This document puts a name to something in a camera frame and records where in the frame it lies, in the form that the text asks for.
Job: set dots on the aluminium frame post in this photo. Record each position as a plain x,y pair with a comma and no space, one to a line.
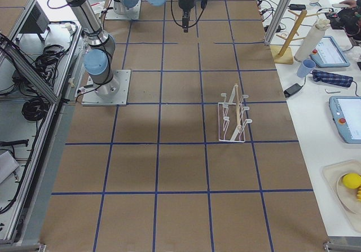
280,10

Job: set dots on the white thermos bottle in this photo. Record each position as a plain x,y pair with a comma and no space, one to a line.
315,34

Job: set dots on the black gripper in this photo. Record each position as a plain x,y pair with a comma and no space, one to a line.
185,4

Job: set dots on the cream tray with fruit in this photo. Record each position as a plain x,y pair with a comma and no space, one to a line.
346,196

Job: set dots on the blue cup on side table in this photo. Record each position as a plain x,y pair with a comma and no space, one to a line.
306,67

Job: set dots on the teach pendant far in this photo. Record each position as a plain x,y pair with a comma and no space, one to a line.
328,54

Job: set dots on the teach pendant near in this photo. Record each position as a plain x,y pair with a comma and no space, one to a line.
345,112

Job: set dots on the black power adapter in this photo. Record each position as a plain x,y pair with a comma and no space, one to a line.
293,89

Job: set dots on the wooden mug tree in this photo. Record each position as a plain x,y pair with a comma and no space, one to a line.
283,54

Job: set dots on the yellow lemon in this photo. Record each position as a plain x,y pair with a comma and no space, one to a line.
351,180

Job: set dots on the white wire cup rack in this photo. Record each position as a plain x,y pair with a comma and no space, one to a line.
232,120

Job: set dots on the teach pendant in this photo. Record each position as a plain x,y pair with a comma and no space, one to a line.
345,112
328,54

